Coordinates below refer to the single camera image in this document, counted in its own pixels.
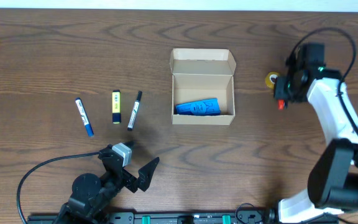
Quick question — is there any red stapler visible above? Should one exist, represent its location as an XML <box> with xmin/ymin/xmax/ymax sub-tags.
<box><xmin>278</xmin><ymin>100</ymin><xmax>285</xmax><ymax>110</ymax></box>

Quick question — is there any black whiteboard marker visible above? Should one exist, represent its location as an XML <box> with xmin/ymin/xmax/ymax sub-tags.
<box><xmin>127</xmin><ymin>91</ymin><xmax>142</xmax><ymax>131</ymax></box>

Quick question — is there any yellow clear tape roll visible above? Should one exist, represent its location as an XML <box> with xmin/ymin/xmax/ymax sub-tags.
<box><xmin>265</xmin><ymin>72</ymin><xmax>280</xmax><ymax>89</ymax></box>

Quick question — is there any yellow highlighter pen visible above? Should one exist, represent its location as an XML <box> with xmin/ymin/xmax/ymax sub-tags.
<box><xmin>112</xmin><ymin>90</ymin><xmax>121</xmax><ymax>124</ymax></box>

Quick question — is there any blue plastic tape dispenser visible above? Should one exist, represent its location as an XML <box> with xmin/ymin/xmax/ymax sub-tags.
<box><xmin>175</xmin><ymin>98</ymin><xmax>221</xmax><ymax>116</ymax></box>

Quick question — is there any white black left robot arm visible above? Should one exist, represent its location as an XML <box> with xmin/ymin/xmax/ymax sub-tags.
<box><xmin>53</xmin><ymin>142</ymin><xmax>160</xmax><ymax>223</ymax></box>

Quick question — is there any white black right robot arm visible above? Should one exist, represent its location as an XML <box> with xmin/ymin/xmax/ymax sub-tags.
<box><xmin>273</xmin><ymin>43</ymin><xmax>358</xmax><ymax>223</ymax></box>

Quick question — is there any blue whiteboard marker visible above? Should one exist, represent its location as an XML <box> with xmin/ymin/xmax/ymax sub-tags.
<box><xmin>75</xmin><ymin>98</ymin><xmax>94</xmax><ymax>137</ymax></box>

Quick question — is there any brown cardboard box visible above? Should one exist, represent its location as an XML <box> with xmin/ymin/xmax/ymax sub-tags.
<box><xmin>170</xmin><ymin>49</ymin><xmax>236</xmax><ymax>125</ymax></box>

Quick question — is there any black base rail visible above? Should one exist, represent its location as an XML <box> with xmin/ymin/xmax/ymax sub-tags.
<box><xmin>26</xmin><ymin>211</ymin><xmax>338</xmax><ymax>224</ymax></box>

